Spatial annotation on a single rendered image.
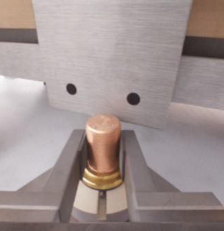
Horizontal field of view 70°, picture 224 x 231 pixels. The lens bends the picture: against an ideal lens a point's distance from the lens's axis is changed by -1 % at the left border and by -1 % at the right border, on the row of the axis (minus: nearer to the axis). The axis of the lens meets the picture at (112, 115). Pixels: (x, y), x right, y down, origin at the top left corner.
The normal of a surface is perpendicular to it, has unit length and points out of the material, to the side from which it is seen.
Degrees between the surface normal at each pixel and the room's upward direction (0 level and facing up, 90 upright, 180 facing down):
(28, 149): 180
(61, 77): 90
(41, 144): 180
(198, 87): 90
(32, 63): 90
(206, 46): 90
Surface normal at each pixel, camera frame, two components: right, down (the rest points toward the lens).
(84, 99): -0.33, 0.46
